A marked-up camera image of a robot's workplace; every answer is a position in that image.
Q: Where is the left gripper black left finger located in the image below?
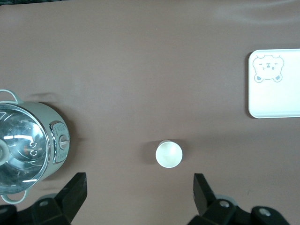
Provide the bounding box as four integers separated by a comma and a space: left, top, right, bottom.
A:
0, 172, 88, 225

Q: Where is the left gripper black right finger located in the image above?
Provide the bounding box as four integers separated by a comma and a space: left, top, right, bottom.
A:
189, 172, 290, 225

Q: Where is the white IKEA cup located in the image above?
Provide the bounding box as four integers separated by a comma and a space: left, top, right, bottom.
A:
155, 139, 183, 169

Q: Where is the glass pot lid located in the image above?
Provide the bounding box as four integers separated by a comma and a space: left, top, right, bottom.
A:
0, 103, 53, 195

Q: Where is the grey-green electric cooking pot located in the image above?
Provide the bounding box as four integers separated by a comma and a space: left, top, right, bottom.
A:
0, 89, 71, 204

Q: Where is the cream tray with bear print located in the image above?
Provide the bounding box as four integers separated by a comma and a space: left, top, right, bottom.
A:
247, 48, 300, 119

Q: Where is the brown table cover mat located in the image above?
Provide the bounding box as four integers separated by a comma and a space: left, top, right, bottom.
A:
0, 0, 300, 225

